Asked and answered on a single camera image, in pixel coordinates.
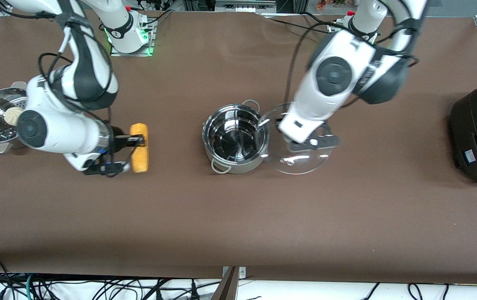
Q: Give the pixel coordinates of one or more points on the white steamed bun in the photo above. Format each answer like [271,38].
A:
[12,116]

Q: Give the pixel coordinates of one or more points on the grey camera support pole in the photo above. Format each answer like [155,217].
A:
[227,289]

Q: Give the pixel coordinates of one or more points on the yellow corn cob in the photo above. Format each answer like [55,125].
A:
[140,160]

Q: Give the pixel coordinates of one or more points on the brown table cover sheet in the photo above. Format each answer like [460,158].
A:
[347,208]

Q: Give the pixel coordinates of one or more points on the glass pot lid with knob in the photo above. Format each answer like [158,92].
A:
[301,162]

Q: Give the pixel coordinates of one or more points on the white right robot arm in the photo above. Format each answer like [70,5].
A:
[76,137]

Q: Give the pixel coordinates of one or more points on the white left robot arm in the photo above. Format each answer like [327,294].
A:
[363,46]

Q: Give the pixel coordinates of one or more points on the grey power strip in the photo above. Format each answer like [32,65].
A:
[242,6]

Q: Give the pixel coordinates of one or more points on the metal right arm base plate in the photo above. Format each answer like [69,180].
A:
[130,54]

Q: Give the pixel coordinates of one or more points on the stainless steel pot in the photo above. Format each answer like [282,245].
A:
[234,137]

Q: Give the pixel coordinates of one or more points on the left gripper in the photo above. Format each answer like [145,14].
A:
[278,122]

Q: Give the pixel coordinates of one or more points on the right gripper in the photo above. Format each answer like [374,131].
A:
[117,140]

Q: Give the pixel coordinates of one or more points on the metal mounting bracket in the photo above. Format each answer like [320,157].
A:
[242,271]

